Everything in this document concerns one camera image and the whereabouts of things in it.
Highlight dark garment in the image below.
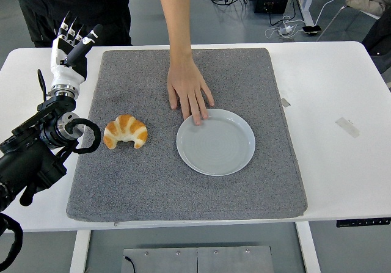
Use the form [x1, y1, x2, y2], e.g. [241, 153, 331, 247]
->
[362, 9, 391, 74]

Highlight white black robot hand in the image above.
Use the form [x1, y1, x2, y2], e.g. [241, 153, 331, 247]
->
[49, 10, 104, 88]

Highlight golden croissant bread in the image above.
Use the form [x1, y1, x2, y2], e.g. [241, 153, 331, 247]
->
[103, 114, 149, 150]

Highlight grey metal plate with screws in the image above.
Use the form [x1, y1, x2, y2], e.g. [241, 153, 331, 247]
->
[121, 246, 274, 273]

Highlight person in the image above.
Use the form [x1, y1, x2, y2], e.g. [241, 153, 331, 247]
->
[10, 0, 133, 48]

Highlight white background desk leg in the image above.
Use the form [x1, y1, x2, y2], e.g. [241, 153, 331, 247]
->
[293, 0, 320, 26]

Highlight large grey tape piece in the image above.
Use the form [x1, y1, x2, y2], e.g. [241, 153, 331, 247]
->
[335, 117, 360, 139]

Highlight grey felt mat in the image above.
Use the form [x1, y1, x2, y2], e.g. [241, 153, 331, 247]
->
[66, 47, 309, 224]

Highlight black table control panel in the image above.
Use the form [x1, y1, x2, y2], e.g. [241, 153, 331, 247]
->
[336, 217, 391, 228]

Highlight black smartphone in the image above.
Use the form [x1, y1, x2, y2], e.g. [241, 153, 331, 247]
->
[302, 25, 323, 37]

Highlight grey metal chair leg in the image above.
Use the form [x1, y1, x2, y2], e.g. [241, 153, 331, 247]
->
[316, 5, 381, 42]

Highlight person's hand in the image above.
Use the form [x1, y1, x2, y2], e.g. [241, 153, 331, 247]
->
[166, 56, 216, 126]

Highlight white table leg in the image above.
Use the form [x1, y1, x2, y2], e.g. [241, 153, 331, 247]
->
[295, 221, 321, 273]
[69, 230, 92, 273]

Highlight white charger with cable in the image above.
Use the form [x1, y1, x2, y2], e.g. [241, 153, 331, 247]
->
[264, 15, 306, 39]

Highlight round pale grey plate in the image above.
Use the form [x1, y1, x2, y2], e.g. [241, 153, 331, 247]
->
[176, 108, 257, 177]

